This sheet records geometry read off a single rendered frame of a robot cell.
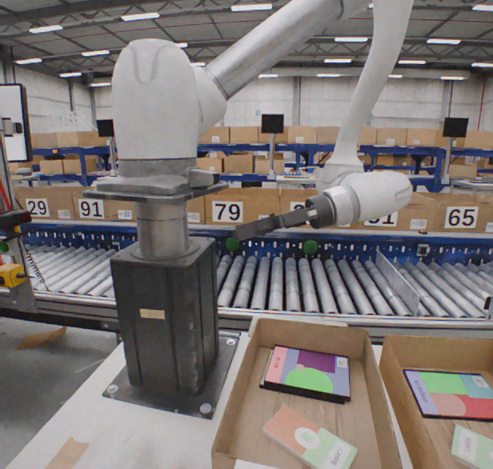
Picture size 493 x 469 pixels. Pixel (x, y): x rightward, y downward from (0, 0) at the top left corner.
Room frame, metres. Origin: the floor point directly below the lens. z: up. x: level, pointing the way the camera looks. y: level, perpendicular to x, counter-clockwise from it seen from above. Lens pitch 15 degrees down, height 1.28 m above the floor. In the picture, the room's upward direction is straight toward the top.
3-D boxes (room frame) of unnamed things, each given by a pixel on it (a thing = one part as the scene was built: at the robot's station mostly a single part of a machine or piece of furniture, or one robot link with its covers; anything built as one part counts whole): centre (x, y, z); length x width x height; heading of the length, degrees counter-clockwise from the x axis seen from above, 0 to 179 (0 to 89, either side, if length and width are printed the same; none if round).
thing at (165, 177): (0.57, 0.16, 1.24); 0.22 x 0.18 x 0.06; 68
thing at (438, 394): (0.47, -0.47, 0.76); 0.19 x 0.14 x 0.02; 80
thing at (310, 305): (1.10, -0.26, 0.72); 0.52 x 0.05 x 0.05; 173
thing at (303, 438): (0.38, -0.12, 0.76); 0.16 x 0.07 x 0.02; 49
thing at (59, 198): (1.73, 1.18, 0.96); 0.39 x 0.29 x 0.17; 83
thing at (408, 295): (1.06, -0.61, 0.76); 0.46 x 0.01 x 0.09; 173
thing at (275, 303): (1.12, -0.13, 0.72); 0.52 x 0.05 x 0.05; 173
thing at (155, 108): (0.59, 0.18, 1.38); 0.18 x 0.16 x 0.22; 4
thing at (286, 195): (1.54, -0.38, 0.97); 0.39 x 0.29 x 0.17; 83
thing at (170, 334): (0.59, 0.18, 0.91); 0.26 x 0.26 x 0.33; 79
